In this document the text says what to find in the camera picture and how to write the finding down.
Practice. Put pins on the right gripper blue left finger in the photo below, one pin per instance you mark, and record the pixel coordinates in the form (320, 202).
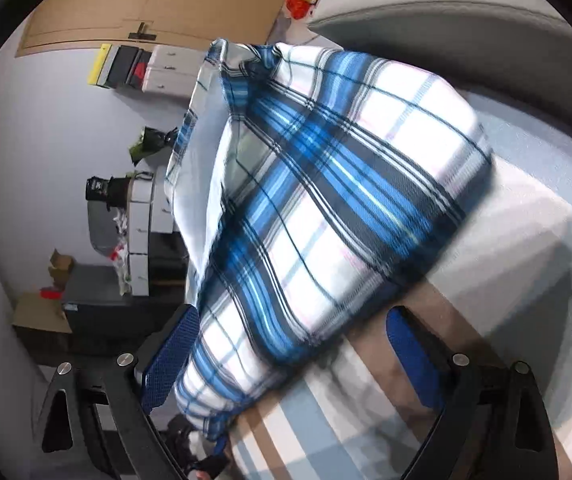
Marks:
(69, 441)

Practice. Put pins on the black red shoebox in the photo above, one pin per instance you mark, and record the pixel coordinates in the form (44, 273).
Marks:
(127, 68)

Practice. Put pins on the yellow lid shoebox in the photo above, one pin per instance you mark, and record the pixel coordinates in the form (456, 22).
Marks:
(97, 67)

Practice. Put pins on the white drawer desk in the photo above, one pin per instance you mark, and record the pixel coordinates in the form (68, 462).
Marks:
(156, 254)

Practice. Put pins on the orange plastic bag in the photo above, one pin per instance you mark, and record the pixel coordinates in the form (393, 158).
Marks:
(297, 9)

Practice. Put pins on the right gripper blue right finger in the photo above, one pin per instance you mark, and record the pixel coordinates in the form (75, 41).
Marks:
(491, 421)

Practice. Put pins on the checkered brown blue bedsheet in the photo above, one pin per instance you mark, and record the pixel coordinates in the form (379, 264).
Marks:
(501, 294)

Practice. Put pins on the black refrigerator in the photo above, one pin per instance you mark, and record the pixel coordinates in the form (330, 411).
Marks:
(93, 305)

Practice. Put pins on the grey storage box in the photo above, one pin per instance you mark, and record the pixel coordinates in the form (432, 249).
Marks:
(519, 51)

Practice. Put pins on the white upright suitcase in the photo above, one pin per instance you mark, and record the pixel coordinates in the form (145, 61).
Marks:
(172, 71)

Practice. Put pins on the grey mirror headboard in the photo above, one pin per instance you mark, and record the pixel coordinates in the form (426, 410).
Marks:
(107, 228)

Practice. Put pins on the wooden door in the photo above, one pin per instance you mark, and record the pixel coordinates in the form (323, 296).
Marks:
(193, 24)

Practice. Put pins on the blue white plaid shirt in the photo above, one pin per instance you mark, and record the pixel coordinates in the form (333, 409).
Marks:
(310, 185)

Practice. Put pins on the dark flower bouquet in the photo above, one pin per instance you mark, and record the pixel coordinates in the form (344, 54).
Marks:
(150, 142)

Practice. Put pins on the open cardboard box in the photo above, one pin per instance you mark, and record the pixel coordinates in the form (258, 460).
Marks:
(60, 268)

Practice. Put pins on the black gift bag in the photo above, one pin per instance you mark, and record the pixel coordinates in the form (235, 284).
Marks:
(112, 192)

